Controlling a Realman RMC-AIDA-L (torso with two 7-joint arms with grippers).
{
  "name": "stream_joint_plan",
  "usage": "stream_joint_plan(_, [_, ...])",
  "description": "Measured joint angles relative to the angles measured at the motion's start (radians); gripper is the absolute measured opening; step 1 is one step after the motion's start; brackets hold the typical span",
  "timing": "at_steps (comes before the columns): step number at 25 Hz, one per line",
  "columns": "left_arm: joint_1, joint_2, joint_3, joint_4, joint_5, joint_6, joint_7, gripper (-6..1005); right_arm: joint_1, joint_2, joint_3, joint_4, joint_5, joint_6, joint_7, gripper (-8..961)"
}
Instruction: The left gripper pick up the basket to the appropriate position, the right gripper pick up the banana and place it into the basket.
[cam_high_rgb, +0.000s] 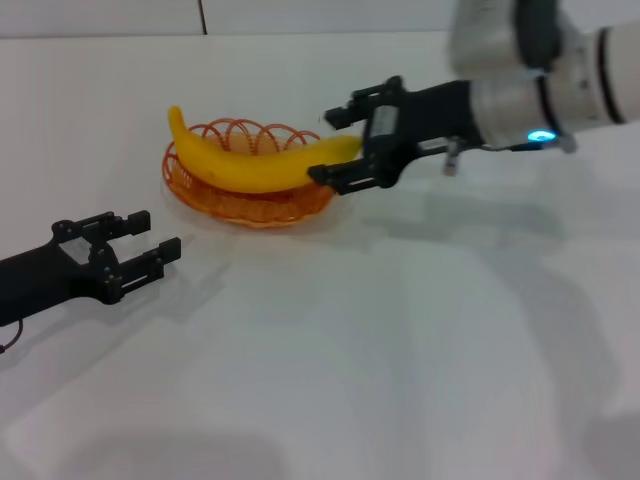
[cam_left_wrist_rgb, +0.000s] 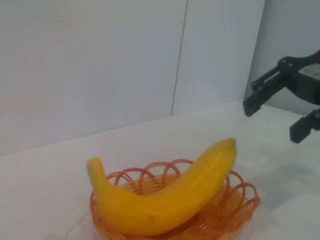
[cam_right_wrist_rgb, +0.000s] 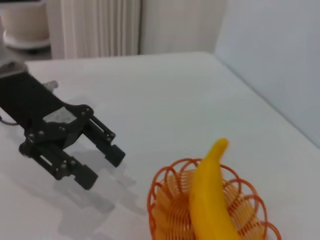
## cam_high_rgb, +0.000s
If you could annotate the yellow banana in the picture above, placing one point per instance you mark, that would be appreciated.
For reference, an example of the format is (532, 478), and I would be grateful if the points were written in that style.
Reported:
(250, 167)

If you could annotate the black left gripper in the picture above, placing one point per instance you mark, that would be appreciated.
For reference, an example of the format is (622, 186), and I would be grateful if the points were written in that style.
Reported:
(45, 280)

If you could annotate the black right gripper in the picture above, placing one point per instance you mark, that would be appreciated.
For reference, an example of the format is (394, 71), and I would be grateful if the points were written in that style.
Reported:
(430, 120)

